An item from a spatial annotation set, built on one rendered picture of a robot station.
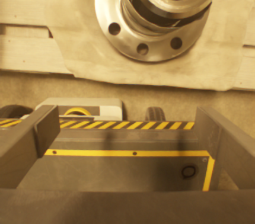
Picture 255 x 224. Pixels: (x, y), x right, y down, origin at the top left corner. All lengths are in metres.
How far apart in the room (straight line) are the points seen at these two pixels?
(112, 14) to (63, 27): 0.13
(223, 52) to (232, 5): 0.11
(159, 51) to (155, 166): 0.26
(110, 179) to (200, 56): 0.36
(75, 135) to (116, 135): 0.08
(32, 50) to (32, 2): 0.12
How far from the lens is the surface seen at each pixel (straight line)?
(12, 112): 0.66
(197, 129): 0.17
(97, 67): 0.46
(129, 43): 0.43
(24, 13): 0.55
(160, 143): 0.36
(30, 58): 0.54
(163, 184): 0.43
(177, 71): 0.49
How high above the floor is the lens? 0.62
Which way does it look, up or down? 73 degrees down
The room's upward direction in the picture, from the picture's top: 177 degrees clockwise
